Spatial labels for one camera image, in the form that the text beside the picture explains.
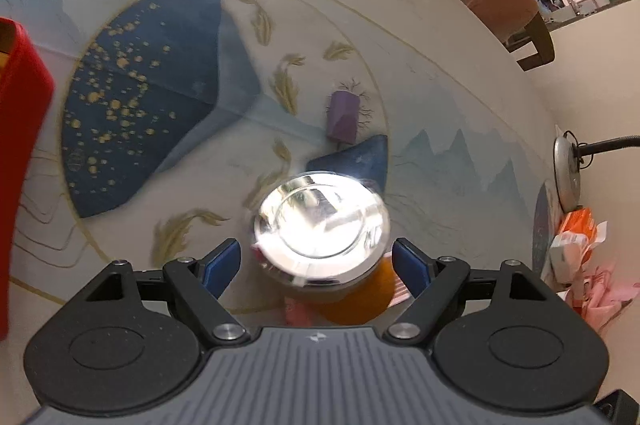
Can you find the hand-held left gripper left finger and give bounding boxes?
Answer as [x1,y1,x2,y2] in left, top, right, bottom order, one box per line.
[85,239,251,348]

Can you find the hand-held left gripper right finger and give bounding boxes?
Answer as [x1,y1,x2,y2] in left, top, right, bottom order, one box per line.
[385,239,556,348]

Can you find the silver lid jar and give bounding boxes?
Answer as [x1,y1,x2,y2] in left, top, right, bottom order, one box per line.
[252,172,391,291]

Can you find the red tin box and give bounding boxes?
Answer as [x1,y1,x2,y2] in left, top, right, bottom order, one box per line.
[0,17,55,341]

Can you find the orange ball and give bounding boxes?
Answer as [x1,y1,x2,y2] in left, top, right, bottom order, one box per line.
[311,257,402,327]

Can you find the pink tube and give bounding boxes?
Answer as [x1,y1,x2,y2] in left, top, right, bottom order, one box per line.
[283,295,317,327]

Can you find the pink bag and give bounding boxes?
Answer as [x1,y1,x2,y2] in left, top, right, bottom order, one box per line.
[565,266,640,334]

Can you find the orange white tissue pack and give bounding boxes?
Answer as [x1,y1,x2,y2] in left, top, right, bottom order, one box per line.
[549,207,609,284]

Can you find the purple block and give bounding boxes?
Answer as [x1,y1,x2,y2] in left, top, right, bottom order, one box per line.
[324,90,362,144]

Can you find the grey desk lamp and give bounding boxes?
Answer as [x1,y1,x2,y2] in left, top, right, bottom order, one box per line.
[552,130,640,214]

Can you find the wooden chair with cloth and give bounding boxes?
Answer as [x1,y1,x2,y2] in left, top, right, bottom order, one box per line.
[442,0,556,72]

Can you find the pink cloth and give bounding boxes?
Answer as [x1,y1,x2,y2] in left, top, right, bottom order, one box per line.
[459,0,544,42]

